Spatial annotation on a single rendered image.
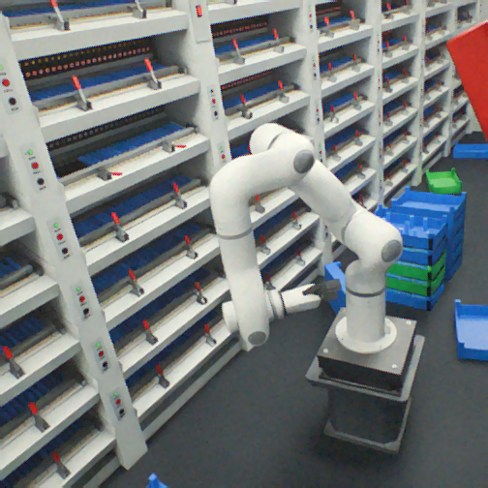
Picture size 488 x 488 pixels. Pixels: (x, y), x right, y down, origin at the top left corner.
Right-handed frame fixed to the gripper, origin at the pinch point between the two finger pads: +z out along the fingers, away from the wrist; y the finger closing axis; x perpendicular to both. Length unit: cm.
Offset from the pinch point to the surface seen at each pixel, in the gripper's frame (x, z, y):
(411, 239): 29, 53, -69
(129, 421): -16, -73, -41
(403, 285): 15, 49, -89
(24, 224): 32, -74, 21
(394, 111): 137, 102, -137
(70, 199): 39, -64, 15
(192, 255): 34, -39, -34
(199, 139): 67, -26, -13
